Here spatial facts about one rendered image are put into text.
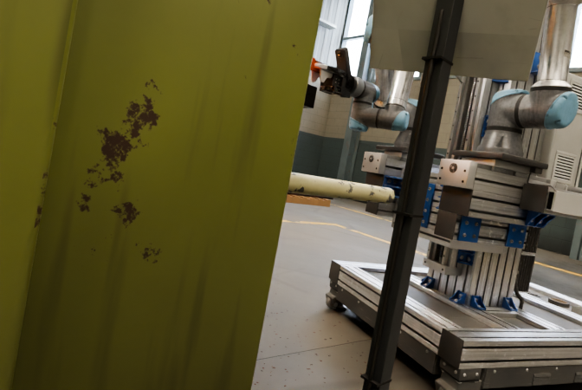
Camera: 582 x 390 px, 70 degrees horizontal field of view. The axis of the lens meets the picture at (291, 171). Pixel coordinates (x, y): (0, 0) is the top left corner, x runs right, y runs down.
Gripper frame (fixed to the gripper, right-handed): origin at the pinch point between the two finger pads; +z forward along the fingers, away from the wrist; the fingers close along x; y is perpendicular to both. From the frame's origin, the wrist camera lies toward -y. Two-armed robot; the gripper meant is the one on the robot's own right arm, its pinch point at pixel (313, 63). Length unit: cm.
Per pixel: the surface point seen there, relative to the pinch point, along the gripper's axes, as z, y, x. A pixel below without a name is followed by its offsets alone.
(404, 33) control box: 19, 1, -48
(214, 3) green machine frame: 65, 11, -44
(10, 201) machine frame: 89, 42, -55
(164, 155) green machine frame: 69, 36, -45
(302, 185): 34, 38, -39
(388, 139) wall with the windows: -716, -49, 463
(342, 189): 20, 38, -39
